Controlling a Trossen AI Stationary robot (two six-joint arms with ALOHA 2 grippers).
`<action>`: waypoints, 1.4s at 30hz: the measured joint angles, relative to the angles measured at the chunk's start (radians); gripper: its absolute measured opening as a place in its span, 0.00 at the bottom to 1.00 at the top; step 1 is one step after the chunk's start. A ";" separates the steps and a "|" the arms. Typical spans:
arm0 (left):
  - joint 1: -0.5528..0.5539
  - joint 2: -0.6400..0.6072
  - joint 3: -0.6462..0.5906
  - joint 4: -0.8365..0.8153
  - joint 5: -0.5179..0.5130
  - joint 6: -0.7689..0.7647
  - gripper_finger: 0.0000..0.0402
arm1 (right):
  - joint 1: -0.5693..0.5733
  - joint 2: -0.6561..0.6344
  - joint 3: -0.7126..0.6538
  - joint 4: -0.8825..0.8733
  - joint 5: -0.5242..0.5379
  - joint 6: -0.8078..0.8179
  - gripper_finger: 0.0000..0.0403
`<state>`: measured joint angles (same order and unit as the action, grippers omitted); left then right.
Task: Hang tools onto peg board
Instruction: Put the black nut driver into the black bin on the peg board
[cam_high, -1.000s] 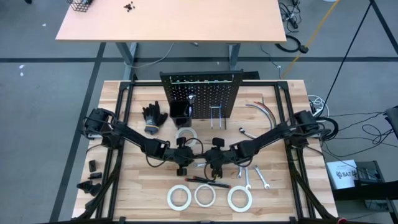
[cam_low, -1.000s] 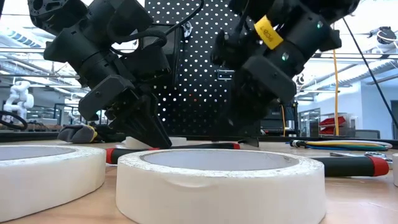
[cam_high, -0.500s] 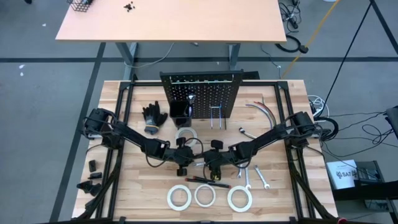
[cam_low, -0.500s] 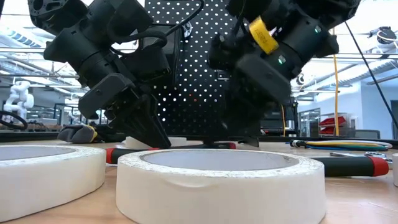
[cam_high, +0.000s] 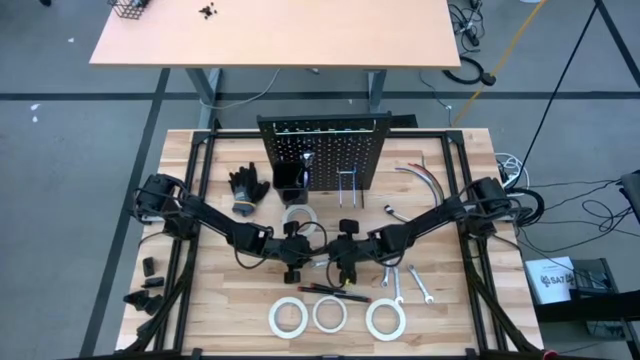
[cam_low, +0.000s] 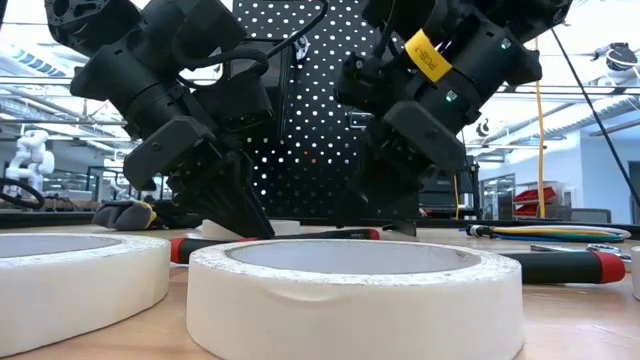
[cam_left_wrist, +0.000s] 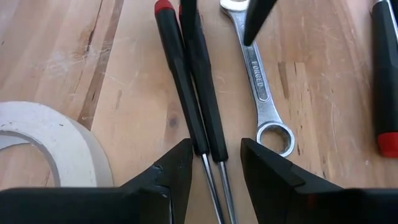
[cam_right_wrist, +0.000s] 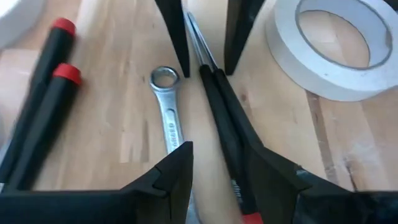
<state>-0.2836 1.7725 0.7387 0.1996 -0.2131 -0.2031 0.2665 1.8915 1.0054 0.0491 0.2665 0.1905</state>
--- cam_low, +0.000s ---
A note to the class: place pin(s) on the black monitor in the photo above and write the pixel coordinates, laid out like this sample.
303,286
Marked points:
462,190

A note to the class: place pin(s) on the red storage bins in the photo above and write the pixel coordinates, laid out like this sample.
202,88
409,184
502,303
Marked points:
537,195

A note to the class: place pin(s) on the black aluminium table frame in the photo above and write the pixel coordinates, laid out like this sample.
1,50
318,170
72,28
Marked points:
50,219

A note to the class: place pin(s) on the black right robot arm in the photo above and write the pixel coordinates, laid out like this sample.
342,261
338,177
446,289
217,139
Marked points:
500,45

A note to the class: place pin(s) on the black grey work glove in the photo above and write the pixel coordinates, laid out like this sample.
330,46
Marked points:
125,215

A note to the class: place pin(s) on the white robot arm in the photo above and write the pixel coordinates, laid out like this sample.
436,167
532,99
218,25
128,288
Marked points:
32,160

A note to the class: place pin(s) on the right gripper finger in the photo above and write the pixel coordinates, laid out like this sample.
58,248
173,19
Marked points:
357,200
400,185

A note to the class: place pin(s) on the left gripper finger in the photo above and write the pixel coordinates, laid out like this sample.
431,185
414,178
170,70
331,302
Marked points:
210,195
250,200

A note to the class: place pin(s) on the black metal pegboard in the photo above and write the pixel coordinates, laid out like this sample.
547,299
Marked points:
320,165

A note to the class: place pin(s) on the black pegboard bin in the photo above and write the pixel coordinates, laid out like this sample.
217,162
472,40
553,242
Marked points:
284,90

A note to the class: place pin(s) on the silver combination wrench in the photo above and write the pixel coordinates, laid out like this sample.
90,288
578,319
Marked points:
600,251

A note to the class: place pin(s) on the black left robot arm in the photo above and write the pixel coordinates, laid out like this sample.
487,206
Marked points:
115,75

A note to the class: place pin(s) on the black red-capped screwdriver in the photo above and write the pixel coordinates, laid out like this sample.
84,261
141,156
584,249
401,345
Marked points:
560,267
176,250

